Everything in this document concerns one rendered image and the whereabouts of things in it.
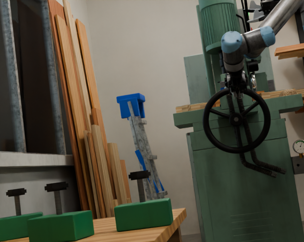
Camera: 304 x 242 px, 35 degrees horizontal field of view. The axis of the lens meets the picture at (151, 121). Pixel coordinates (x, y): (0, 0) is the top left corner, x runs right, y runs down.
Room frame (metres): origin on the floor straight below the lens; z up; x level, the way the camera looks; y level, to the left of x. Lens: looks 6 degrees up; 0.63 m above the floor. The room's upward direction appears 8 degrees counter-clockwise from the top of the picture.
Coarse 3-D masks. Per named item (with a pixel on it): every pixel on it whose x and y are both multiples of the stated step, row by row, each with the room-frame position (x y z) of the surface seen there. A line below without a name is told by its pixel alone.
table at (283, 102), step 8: (288, 96) 2.22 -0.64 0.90; (296, 96) 2.22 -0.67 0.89; (272, 104) 2.23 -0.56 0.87; (280, 104) 2.23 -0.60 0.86; (288, 104) 2.22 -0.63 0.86; (296, 104) 2.22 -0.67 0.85; (184, 112) 2.29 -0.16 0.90; (192, 112) 2.29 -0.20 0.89; (200, 112) 2.28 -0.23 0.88; (224, 112) 2.17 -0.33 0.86; (248, 112) 2.16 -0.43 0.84; (256, 112) 2.21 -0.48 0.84; (280, 112) 2.38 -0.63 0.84; (176, 120) 2.30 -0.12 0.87; (184, 120) 2.30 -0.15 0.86; (192, 120) 2.29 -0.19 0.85; (200, 120) 2.28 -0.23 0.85
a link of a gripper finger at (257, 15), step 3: (255, 12) 2.24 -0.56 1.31; (258, 12) 2.25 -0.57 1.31; (261, 12) 2.26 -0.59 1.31; (255, 15) 2.25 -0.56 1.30; (258, 15) 2.26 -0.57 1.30; (261, 15) 2.27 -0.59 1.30; (264, 15) 2.27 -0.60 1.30; (255, 18) 2.25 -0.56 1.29; (249, 21) 2.25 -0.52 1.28; (252, 21) 2.25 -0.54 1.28; (255, 21) 2.26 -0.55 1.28; (258, 21) 2.26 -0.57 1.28
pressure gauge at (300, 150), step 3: (297, 141) 2.16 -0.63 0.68; (300, 141) 2.16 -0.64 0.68; (303, 141) 2.16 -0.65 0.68; (294, 144) 2.16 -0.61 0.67; (297, 144) 2.16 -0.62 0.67; (300, 144) 2.16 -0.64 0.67; (303, 144) 2.16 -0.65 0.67; (294, 147) 2.16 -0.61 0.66; (297, 147) 2.16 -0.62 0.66; (300, 147) 2.16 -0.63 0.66; (303, 147) 2.16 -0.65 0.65; (294, 150) 2.16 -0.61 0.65; (297, 150) 2.16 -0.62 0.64; (300, 150) 2.16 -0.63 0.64; (303, 150) 2.16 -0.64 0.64; (300, 153) 2.16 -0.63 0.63; (300, 156) 2.18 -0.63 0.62
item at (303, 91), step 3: (297, 90) 2.37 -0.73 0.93; (300, 90) 2.36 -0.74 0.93; (303, 90) 2.36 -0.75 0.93; (273, 93) 2.38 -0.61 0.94; (276, 93) 2.38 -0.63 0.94; (279, 93) 2.38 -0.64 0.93; (300, 93) 2.36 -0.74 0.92; (303, 93) 2.36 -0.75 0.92; (270, 96) 2.38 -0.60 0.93; (273, 96) 2.38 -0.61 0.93; (276, 96) 2.38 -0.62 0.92; (303, 96) 2.36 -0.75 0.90; (201, 105) 2.44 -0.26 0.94; (204, 105) 2.43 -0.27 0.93; (201, 108) 2.44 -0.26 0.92; (204, 108) 2.43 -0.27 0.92
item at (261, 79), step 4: (264, 72) 2.54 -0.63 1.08; (248, 76) 2.57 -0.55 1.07; (256, 76) 2.55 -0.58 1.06; (260, 76) 2.55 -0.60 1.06; (264, 76) 2.54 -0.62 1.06; (256, 80) 2.55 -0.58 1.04; (260, 80) 2.55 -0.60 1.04; (264, 80) 2.54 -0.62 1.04; (256, 84) 2.55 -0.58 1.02; (260, 84) 2.55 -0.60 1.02; (264, 84) 2.54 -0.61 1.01; (260, 88) 2.55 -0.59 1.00; (264, 88) 2.54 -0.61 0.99
